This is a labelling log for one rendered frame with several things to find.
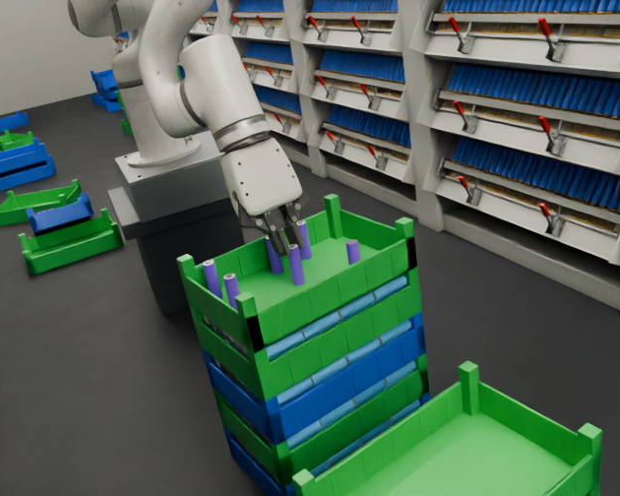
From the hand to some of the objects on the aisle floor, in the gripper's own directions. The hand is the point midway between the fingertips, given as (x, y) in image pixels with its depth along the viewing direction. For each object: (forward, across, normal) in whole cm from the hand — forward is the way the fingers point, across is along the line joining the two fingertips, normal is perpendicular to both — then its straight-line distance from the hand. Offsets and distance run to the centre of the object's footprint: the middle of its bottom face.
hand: (286, 239), depth 95 cm
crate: (-21, -6, +138) cm, 140 cm away
